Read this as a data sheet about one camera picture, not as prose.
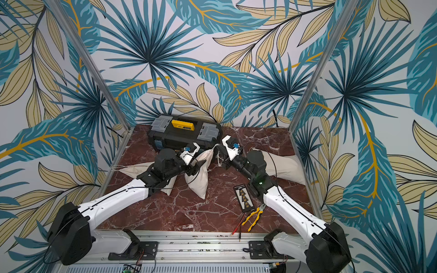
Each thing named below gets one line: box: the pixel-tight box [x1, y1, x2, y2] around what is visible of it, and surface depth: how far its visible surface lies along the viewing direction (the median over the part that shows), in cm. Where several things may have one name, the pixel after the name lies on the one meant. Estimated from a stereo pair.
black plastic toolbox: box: [147, 114, 224, 151], surface depth 96 cm
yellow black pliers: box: [241, 203, 267, 233], surface depth 85 cm
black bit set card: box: [233, 184, 255, 213], surface depth 90 cm
